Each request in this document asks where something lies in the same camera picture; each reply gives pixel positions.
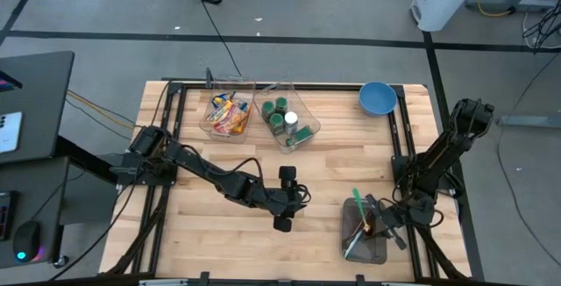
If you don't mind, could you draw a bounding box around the blue bowl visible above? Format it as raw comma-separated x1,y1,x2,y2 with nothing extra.
358,81,399,118

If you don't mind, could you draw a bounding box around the dark grey desk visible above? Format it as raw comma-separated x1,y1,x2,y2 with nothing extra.
0,156,70,269

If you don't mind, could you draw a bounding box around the white lidded spice jar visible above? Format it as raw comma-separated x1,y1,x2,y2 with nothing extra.
283,111,300,136

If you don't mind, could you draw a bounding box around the clear plastic spice bin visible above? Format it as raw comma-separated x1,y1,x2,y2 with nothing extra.
252,82,322,154

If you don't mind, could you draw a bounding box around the black coiled floor cable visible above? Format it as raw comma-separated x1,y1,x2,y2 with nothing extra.
167,0,245,79

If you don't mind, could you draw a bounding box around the copper metal spoon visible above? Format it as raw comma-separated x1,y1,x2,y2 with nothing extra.
344,226,369,247

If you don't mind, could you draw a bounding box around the black metal table frame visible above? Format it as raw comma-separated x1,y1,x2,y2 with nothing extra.
100,77,486,285

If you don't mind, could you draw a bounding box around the black computer mouse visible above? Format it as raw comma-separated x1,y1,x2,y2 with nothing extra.
12,219,44,264

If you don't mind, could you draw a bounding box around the black keyboard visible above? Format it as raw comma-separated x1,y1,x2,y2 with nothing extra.
0,190,19,242

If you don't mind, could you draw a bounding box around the grey floor bar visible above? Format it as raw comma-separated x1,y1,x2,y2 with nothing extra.
497,113,561,130

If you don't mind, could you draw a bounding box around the black cable bundle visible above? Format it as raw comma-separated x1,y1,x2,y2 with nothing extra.
521,7,561,54

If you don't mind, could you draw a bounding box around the white smartphone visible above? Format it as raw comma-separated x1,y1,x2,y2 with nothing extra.
0,111,24,154

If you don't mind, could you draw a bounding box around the red orange snack bag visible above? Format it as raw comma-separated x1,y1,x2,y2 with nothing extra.
214,99,242,134

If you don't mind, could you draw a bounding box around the blue yellow snack bag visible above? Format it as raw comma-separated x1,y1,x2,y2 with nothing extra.
209,92,231,123

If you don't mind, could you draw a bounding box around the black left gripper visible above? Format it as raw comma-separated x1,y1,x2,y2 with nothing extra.
262,165,308,233

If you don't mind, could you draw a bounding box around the black desk top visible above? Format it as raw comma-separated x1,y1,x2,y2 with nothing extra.
0,51,75,164

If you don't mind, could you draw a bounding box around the clear plastic snack bin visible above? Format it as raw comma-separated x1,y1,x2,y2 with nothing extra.
199,79,258,145

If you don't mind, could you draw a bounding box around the grey plastic bin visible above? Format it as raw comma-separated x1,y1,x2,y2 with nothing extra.
340,197,389,266

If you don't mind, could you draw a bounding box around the white floor appliance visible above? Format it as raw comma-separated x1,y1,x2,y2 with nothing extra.
409,0,477,32

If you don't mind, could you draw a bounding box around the dark laptop corner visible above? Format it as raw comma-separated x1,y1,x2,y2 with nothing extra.
0,69,23,93

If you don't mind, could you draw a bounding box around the yellow floor cable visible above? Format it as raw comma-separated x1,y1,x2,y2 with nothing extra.
476,0,515,18

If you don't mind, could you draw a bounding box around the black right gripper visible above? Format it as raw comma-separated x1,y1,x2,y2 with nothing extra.
366,195,435,251

